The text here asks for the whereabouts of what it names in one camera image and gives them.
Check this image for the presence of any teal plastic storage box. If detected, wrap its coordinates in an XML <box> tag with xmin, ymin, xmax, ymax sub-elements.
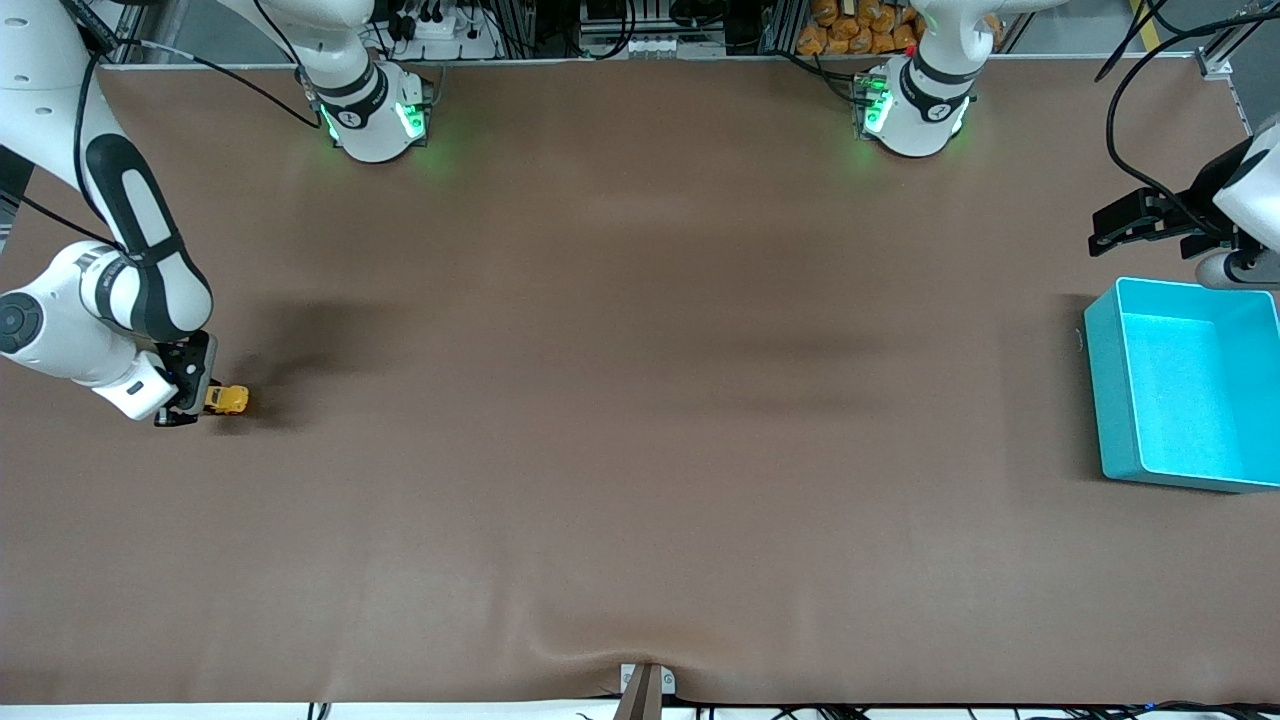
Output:
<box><xmin>1083</xmin><ymin>277</ymin><xmax>1280</xmax><ymax>495</ymax></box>

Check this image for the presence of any orange packaged goods pile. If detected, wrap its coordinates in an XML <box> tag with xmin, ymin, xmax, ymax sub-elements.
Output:
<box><xmin>797</xmin><ymin>0</ymin><xmax>926</xmax><ymax>57</ymax></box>

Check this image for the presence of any white power strip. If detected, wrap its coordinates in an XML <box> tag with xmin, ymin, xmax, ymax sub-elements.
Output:
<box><xmin>395</xmin><ymin>8</ymin><xmax>501</xmax><ymax>61</ymax></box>

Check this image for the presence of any brown table mat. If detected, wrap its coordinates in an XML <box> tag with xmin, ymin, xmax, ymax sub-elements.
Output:
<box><xmin>0</xmin><ymin>55</ymin><xmax>1280</xmax><ymax>707</ymax></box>

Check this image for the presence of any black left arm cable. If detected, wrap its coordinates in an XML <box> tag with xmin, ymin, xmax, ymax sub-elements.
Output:
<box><xmin>1104</xmin><ymin>8</ymin><xmax>1280</xmax><ymax>239</ymax></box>

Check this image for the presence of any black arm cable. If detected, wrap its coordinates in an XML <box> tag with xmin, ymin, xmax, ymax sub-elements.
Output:
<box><xmin>1104</xmin><ymin>8</ymin><xmax>1280</xmax><ymax>239</ymax></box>
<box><xmin>128</xmin><ymin>38</ymin><xmax>323</xmax><ymax>131</ymax></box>

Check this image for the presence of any aluminium frame post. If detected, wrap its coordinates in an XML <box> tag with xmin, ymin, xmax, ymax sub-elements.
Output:
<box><xmin>1195</xmin><ymin>28</ymin><xmax>1253</xmax><ymax>136</ymax></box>

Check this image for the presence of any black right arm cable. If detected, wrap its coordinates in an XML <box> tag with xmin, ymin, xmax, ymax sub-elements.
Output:
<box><xmin>128</xmin><ymin>38</ymin><xmax>323</xmax><ymax>131</ymax></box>

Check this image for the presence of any metal table edge bracket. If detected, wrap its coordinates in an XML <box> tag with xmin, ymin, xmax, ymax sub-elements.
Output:
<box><xmin>618</xmin><ymin>662</ymin><xmax>677</xmax><ymax>720</ymax></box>

